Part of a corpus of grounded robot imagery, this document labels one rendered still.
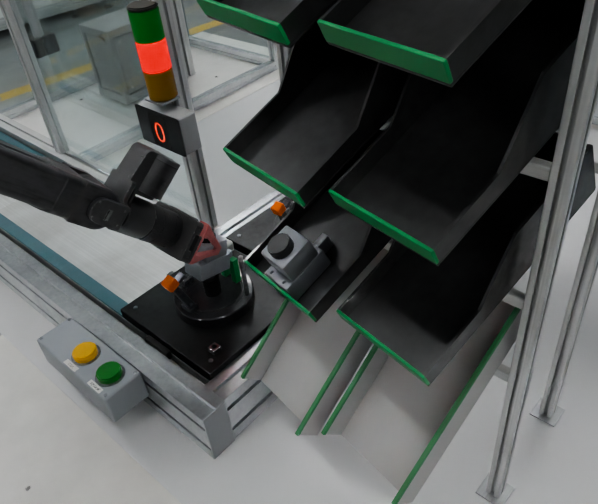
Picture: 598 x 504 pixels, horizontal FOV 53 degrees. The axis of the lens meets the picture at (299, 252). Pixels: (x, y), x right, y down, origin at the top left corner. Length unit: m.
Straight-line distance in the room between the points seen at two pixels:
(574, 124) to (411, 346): 0.27
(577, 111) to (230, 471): 0.70
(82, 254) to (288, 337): 0.62
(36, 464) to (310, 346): 0.49
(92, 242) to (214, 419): 0.60
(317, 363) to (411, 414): 0.15
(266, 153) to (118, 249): 0.73
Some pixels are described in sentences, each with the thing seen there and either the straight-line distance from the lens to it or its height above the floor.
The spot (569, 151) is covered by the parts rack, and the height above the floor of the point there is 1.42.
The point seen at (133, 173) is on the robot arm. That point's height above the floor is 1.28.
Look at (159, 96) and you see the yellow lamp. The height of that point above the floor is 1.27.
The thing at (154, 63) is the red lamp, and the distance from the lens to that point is 1.07.
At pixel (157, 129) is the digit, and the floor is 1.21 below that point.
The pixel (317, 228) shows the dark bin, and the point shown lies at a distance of 0.77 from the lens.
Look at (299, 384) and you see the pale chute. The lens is 0.86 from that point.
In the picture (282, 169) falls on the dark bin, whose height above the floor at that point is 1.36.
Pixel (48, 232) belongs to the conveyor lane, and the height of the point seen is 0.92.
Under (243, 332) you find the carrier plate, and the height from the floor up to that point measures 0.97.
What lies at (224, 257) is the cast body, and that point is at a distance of 1.01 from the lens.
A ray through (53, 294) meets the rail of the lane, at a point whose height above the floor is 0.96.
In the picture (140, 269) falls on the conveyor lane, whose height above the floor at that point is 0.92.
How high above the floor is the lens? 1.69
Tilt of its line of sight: 39 degrees down
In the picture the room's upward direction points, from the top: 6 degrees counter-clockwise
